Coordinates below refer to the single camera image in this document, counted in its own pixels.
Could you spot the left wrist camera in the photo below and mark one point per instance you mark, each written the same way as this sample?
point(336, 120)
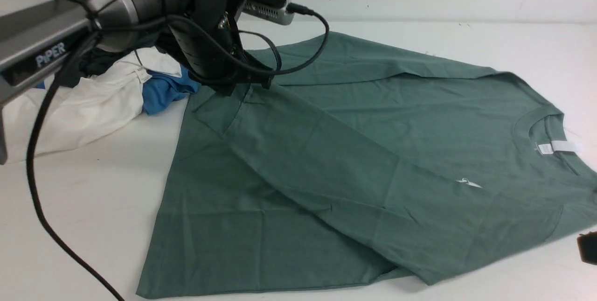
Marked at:
point(275, 11)

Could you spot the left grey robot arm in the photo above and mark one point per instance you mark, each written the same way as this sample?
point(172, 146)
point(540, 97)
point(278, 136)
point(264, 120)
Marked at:
point(45, 41)

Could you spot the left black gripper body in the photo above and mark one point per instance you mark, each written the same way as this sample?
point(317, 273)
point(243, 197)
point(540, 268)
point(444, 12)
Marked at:
point(202, 44)

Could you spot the green long sleeve shirt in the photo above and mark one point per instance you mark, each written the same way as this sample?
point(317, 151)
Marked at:
point(372, 163)

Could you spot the dark grey shirt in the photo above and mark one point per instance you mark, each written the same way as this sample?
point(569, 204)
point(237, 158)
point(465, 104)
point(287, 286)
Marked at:
point(97, 61)

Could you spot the blue shirt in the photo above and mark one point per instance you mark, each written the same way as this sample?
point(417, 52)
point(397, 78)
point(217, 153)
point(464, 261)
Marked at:
point(150, 91)

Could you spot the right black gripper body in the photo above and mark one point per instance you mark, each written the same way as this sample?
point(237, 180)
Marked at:
point(587, 246)

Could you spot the white shirt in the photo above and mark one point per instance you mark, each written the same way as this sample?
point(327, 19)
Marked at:
point(96, 107)

